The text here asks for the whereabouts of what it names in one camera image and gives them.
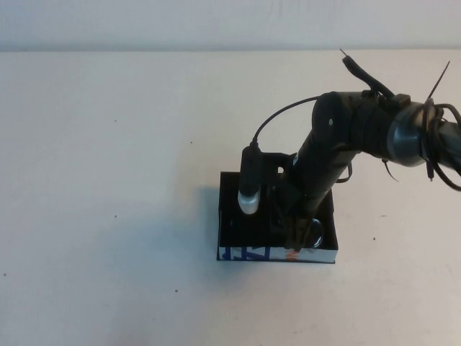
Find thin black camera cable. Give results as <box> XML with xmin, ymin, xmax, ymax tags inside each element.
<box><xmin>253</xmin><ymin>96</ymin><xmax>322</xmax><ymax>149</ymax></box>

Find long black zip tie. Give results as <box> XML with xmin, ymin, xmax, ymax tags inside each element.
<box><xmin>426</xmin><ymin>61</ymin><xmax>452</xmax><ymax>106</ymax></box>

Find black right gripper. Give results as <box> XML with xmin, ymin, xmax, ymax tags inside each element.
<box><xmin>268</xmin><ymin>175</ymin><xmax>315</xmax><ymax>253</ymax></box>

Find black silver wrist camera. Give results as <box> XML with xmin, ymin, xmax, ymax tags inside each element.
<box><xmin>236</xmin><ymin>143</ymin><xmax>262</xmax><ymax>216</ymax></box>

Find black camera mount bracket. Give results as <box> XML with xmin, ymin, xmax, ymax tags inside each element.
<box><xmin>260</xmin><ymin>152</ymin><xmax>300</xmax><ymax>189</ymax></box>

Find black frame glasses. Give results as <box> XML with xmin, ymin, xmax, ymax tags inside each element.
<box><xmin>228</xmin><ymin>217</ymin><xmax>326</xmax><ymax>250</ymax></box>

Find black printed glasses case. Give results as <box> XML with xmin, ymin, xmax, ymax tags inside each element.
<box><xmin>215</xmin><ymin>171</ymin><xmax>340</xmax><ymax>265</ymax></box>

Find short black zip tie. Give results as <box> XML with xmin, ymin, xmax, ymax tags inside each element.
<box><xmin>380</xmin><ymin>157</ymin><xmax>401</xmax><ymax>184</ymax></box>

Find black sleeved cable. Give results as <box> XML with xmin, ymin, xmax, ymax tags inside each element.
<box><xmin>339</xmin><ymin>48</ymin><xmax>395</xmax><ymax>99</ymax></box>

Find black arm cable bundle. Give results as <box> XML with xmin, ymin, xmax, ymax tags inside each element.
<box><xmin>420</xmin><ymin>102</ymin><xmax>461</xmax><ymax>192</ymax></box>

